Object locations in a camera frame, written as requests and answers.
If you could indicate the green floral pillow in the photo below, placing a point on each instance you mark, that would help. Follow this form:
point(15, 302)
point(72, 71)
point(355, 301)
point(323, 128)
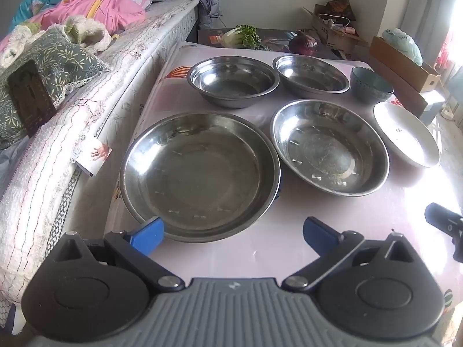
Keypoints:
point(54, 58)

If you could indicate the black phone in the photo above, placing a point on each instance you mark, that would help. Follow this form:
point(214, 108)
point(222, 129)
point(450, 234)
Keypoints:
point(30, 97)

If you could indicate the napa cabbage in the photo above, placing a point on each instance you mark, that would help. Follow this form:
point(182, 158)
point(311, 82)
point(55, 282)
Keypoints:
point(238, 36)

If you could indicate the medium stainless steel plate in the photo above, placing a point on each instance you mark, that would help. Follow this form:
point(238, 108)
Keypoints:
point(325, 148)

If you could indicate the teal ceramic bowl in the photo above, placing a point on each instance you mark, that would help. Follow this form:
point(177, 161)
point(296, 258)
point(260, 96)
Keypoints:
point(369, 86)

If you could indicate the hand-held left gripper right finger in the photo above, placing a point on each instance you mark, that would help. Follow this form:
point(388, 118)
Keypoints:
point(318, 233)

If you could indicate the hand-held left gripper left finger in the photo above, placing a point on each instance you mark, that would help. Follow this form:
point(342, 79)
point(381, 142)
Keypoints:
point(150, 233)

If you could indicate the pale green plastic bag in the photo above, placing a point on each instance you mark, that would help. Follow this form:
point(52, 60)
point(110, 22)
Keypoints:
point(401, 41)

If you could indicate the white ceramic plate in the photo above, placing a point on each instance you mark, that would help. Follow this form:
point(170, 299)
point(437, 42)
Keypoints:
point(405, 133)

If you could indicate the pink cartoon quilt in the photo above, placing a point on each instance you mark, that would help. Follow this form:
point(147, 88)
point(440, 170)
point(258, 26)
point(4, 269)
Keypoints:
point(101, 7)

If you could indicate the paper card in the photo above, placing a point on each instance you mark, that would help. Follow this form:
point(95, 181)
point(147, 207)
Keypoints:
point(94, 155)

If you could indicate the stainless steel bowl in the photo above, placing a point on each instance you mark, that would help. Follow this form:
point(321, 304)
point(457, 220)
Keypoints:
point(311, 76)
point(231, 79)

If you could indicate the purple onion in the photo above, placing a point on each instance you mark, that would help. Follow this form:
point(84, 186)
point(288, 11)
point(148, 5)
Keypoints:
point(303, 43)

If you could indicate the large stainless steel plate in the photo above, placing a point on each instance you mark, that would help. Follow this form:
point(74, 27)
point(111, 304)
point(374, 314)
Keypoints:
point(202, 177)

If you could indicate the white fleece garment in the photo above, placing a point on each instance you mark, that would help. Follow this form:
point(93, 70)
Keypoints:
point(90, 29)

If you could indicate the cardboard box with clutter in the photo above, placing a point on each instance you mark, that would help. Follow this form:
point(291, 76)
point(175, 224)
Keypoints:
point(336, 38)

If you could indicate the long open cardboard box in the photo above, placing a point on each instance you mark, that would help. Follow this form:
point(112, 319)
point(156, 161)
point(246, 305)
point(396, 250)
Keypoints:
point(398, 61)

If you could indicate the pink printed tablecloth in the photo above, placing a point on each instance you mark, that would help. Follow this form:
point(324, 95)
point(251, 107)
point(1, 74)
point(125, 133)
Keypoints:
point(235, 256)

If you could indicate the white quilted mattress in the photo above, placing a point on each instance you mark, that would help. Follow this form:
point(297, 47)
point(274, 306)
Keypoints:
point(126, 79)

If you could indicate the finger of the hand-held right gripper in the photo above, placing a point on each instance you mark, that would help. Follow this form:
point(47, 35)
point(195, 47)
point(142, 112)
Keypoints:
point(446, 222)

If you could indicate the pink floral curtain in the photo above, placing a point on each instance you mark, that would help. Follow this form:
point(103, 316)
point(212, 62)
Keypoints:
point(450, 54)

